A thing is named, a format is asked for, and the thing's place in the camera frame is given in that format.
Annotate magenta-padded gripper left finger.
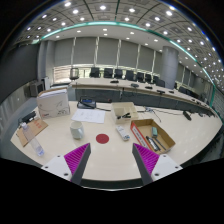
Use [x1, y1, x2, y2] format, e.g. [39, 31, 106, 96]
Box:
[41, 142, 92, 186]

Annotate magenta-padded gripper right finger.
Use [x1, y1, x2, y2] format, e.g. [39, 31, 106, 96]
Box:
[131, 142, 184, 186]

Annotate black marker pen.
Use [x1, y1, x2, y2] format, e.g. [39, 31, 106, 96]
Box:
[145, 135, 161, 152]

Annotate open cardboard box red side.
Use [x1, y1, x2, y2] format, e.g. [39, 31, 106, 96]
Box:
[130, 118, 177, 155]

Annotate white ceramic mug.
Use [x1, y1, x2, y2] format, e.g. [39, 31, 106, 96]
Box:
[69, 120, 85, 140]

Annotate flat round red coaster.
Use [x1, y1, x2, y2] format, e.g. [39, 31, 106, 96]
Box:
[95, 133, 111, 145]

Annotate white remote control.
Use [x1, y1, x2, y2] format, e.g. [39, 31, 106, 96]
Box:
[115, 125, 131, 142]

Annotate printed white paper sheet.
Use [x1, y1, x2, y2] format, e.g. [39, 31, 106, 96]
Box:
[70, 108, 107, 125]

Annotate black stapler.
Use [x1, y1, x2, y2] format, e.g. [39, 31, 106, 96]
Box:
[116, 112, 132, 120]

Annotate flat brown cardboard envelope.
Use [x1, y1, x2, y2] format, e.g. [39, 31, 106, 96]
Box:
[15, 117, 50, 148]

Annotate beige desk organizer box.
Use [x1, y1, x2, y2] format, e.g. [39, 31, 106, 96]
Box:
[111, 101, 140, 125]

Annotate black desk phone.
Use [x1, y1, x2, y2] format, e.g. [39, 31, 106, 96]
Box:
[76, 96, 98, 110]

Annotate black desktop microphone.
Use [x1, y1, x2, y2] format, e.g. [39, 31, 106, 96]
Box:
[182, 110, 193, 122]

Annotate white carton box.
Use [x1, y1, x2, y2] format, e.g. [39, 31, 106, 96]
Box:
[36, 86, 71, 120]

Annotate long curved conference desk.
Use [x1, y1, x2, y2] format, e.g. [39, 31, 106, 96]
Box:
[69, 77, 215, 117]

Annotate grey equipment cabinet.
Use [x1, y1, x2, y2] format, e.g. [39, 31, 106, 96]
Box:
[28, 80, 45, 99]

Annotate row of black office chairs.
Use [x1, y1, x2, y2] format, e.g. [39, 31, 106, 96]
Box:
[69, 66, 168, 88]

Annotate group of ceiling lights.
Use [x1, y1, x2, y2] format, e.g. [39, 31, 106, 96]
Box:
[24, 1, 224, 81]

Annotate black device with cable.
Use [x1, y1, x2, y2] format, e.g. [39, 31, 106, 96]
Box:
[17, 111, 37, 125]

